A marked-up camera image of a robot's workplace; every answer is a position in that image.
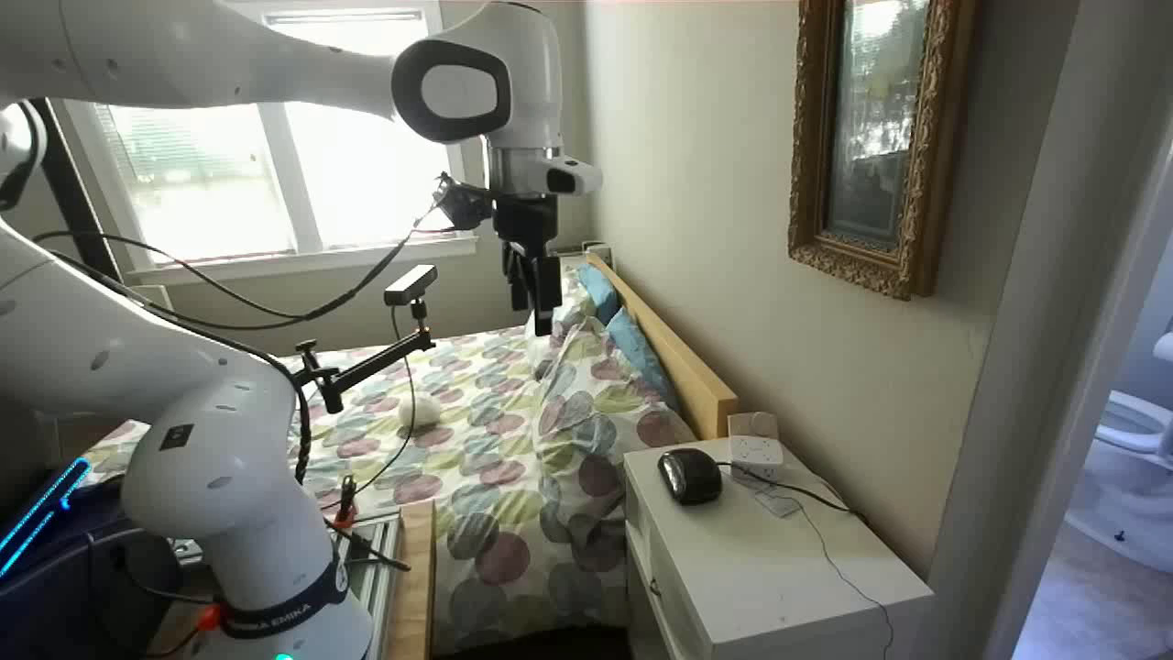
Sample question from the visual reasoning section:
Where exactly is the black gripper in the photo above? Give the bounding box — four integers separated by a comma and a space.
492, 192, 565, 341

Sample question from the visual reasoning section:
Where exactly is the small white round object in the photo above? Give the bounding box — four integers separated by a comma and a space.
399, 394, 447, 440

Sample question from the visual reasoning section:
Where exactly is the black round button device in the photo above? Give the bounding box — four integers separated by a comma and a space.
657, 443, 727, 509

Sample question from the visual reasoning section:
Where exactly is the blue pillow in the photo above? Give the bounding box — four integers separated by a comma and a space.
569, 262, 681, 412

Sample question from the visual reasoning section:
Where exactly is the floral pillow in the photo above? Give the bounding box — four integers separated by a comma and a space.
524, 319, 702, 545

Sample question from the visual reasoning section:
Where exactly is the floral bed duvet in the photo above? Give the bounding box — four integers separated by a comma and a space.
80, 323, 642, 660

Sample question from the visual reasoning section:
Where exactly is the white tissue box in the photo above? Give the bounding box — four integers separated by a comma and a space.
720, 407, 783, 443

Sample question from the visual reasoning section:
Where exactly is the white cube device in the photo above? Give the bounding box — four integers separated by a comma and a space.
727, 433, 789, 477

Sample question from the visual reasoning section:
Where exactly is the white framed window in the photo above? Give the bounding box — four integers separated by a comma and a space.
47, 0, 488, 284

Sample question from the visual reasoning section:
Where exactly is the wooden base board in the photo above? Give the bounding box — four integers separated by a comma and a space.
383, 495, 441, 660

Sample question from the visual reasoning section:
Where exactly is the white nightstand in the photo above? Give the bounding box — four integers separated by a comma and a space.
615, 433, 939, 660

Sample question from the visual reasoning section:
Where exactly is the gold framed painting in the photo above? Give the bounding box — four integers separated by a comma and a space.
783, 0, 982, 306

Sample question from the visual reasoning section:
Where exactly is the black pole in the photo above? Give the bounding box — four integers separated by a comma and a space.
19, 95, 129, 287

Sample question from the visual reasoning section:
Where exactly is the dark blue-lit equipment case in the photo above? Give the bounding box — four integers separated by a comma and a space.
0, 455, 189, 660

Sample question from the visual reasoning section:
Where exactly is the white toilet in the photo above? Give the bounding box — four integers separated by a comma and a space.
1089, 325, 1173, 581

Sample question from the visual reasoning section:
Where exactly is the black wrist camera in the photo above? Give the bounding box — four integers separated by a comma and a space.
428, 174, 497, 234

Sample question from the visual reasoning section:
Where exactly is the black external camera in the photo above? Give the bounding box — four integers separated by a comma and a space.
380, 262, 443, 312

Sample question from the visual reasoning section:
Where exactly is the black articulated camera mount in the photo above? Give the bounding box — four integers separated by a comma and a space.
285, 298, 441, 419

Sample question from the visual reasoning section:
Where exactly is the thin black cable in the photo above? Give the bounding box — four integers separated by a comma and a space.
713, 457, 900, 660

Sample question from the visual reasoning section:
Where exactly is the white door frame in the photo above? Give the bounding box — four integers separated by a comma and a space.
924, 0, 1173, 660

